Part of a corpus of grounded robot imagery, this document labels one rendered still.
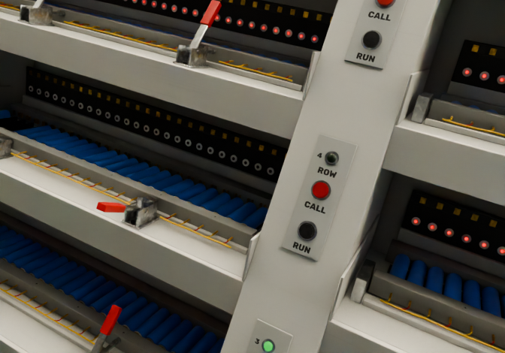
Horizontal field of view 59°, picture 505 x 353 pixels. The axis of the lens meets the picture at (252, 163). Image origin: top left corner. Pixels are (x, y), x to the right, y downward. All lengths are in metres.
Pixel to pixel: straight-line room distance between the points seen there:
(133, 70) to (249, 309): 0.31
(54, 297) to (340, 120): 0.48
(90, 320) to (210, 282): 0.23
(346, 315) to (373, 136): 0.18
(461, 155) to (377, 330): 0.19
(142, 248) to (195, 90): 0.19
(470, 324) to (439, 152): 0.18
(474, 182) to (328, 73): 0.17
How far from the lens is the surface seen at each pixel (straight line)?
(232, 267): 0.51
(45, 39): 0.69
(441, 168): 0.46
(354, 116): 0.46
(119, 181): 0.62
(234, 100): 0.51
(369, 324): 0.49
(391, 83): 0.46
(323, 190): 0.45
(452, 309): 0.53
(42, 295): 0.74
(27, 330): 0.71
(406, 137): 0.46
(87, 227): 0.60
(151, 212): 0.57
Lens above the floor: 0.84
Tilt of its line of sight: 2 degrees down
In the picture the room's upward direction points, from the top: 18 degrees clockwise
